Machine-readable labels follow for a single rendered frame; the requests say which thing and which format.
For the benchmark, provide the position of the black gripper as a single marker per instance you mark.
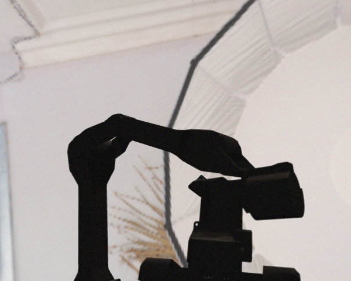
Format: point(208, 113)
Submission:
point(161, 269)

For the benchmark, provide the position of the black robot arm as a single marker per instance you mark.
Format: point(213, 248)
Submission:
point(267, 193)

